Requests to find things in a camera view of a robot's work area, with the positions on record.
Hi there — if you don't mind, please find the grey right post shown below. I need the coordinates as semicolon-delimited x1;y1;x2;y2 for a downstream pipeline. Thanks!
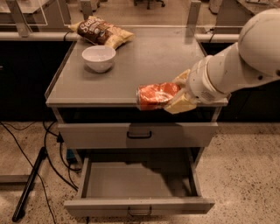
185;0;201;38

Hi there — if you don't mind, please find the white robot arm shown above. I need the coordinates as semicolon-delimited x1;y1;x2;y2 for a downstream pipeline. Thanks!
164;9;280;114

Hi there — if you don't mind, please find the white ceramic bowl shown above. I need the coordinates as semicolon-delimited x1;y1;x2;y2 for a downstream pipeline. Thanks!
81;45;116;73

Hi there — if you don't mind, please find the white horizontal rail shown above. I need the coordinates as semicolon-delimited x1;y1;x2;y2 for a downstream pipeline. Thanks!
0;32;239;43

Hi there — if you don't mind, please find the grey open middle drawer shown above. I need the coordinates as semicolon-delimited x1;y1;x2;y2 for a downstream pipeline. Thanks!
65;154;214;217

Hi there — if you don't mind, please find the blue object under cabinet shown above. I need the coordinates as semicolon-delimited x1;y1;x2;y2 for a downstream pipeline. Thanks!
66;149;77;163

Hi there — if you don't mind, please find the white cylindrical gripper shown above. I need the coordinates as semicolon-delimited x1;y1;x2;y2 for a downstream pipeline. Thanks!
164;56;228;115

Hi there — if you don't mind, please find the red coke can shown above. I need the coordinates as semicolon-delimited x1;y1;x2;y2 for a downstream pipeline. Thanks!
136;82;181;110

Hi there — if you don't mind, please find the black middle drawer handle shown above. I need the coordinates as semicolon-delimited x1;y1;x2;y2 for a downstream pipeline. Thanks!
127;206;152;217

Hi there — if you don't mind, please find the black bar on floor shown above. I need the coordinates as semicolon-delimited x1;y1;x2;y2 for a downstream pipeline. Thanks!
12;147;46;222

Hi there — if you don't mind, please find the black top drawer handle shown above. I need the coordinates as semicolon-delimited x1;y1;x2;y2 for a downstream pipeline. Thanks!
127;131;152;139

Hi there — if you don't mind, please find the brown chip bag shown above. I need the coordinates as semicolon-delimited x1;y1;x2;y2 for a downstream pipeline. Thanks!
68;16;135;49

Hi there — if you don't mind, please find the grey left post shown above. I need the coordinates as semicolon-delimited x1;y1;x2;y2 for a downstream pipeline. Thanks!
5;0;31;38

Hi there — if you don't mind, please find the grey drawer cabinet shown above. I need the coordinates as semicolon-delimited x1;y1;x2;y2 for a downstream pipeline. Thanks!
44;26;232;218

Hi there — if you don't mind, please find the black drawer handle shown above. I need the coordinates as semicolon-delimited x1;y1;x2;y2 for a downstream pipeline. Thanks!
127;131;152;139
127;206;152;217

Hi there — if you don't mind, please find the grey top drawer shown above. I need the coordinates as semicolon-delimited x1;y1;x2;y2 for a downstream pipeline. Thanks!
58;122;218;150

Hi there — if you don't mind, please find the grey middle post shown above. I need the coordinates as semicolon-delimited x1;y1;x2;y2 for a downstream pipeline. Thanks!
80;0;93;19

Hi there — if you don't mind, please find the grey post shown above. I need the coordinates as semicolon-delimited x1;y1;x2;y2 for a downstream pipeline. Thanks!
5;0;31;38
185;0;201;38
80;0;93;19

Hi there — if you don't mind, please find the black looped floor cable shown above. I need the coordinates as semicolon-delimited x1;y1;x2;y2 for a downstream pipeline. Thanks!
42;121;82;192

